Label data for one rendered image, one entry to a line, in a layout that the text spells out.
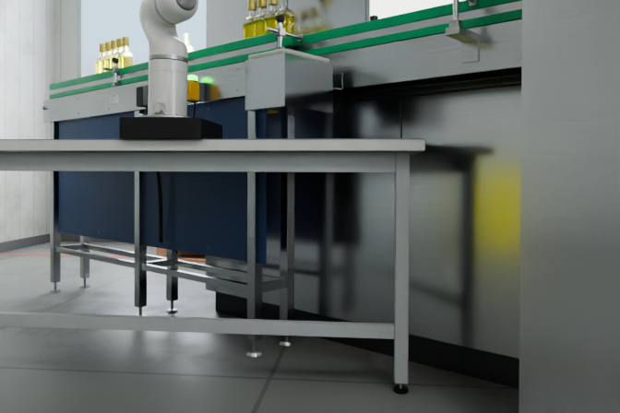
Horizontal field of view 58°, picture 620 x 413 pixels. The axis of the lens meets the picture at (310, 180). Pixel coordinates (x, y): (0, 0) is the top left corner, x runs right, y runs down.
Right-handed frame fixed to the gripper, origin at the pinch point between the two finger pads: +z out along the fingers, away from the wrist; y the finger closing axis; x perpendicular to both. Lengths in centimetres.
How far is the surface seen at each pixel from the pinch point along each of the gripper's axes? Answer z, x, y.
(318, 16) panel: 11.4, 6.6, -12.0
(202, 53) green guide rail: 24.9, -30.8, 14.0
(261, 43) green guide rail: 26.0, 2.4, 13.6
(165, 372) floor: 137, -9, 44
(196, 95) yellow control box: 42, -27, 20
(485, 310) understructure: 113, 72, -16
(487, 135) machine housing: 60, 72, -16
